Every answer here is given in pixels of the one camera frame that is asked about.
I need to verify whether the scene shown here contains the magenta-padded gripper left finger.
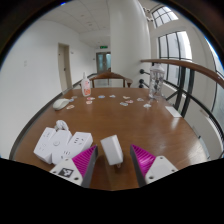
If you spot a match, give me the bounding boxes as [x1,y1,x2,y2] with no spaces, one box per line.
[49,144,100,189]

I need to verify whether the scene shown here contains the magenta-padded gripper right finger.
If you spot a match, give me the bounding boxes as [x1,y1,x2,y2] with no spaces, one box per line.
[129,143,180,188]

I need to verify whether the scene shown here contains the white charger block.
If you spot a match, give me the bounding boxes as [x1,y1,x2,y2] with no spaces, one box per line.
[99,134,124,169]

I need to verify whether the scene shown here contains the white power strip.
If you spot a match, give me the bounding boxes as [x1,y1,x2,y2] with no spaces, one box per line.
[33,126,57,165]
[51,129,73,164]
[61,132,94,162]

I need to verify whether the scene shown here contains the white paper card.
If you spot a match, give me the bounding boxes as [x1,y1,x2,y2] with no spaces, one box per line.
[164,105,183,118]

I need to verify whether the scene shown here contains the white computer mouse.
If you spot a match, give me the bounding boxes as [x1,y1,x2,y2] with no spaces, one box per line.
[52,98,71,111]

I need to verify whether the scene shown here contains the clear plastic bottle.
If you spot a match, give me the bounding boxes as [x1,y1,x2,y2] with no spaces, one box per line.
[148,63,167,100]

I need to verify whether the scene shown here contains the white bottle orange label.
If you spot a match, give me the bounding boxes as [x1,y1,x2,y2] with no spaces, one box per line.
[80,71,92,98]

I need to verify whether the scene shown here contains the wide black-framed window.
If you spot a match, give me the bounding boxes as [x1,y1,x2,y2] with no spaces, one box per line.
[203,39,224,128]

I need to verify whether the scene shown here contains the beige side door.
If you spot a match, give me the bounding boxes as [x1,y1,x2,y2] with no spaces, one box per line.
[57,43,73,94]

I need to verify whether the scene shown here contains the wooden chair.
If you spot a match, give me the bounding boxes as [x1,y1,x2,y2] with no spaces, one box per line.
[89,71,134,89]

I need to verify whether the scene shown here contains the wooden handrail black railing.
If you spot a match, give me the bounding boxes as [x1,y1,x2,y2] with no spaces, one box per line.
[139,58,224,158]

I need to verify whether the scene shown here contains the tall black-framed window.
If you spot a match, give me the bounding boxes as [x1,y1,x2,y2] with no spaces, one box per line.
[157,30,194,91]

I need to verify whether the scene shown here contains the grey double glass door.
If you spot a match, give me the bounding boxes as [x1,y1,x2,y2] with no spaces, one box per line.
[95,51,112,74]

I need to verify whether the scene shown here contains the arched upper window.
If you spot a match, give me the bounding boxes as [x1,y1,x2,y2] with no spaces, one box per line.
[151,5,179,28]

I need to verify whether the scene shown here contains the white coiled cable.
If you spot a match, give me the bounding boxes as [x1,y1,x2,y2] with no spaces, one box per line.
[54,119,70,132]

